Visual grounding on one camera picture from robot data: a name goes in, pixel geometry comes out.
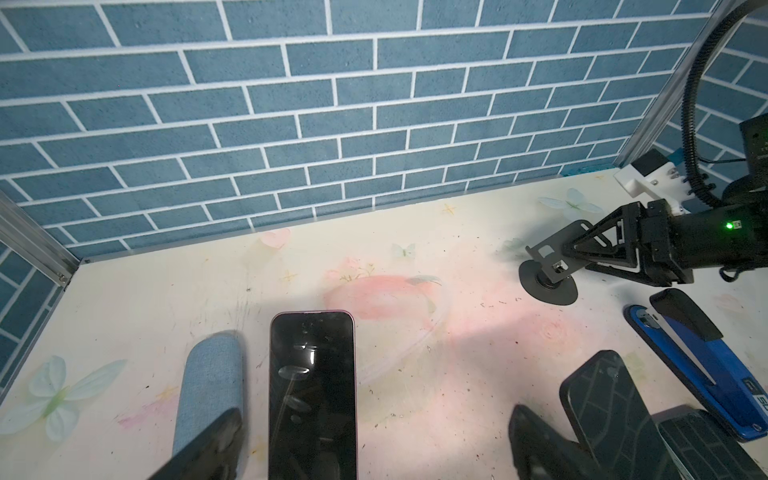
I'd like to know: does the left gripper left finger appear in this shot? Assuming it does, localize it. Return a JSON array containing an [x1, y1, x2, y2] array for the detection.
[[149, 408, 244, 480]]

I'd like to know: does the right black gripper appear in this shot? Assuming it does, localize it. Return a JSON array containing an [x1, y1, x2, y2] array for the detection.
[[568, 200, 767, 287]]

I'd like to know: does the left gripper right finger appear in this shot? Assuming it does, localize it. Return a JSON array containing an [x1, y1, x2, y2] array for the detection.
[[508, 404, 612, 480]]

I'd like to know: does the blue fabric cylinder speaker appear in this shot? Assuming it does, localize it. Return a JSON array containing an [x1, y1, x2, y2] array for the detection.
[[172, 331, 245, 454]]

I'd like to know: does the black phone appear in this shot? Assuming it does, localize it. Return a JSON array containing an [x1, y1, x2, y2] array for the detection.
[[268, 311, 358, 479], [658, 410, 767, 480], [559, 350, 681, 479]]

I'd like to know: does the blue black stapler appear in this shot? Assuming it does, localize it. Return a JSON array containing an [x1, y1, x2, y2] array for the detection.
[[623, 288, 767, 442]]

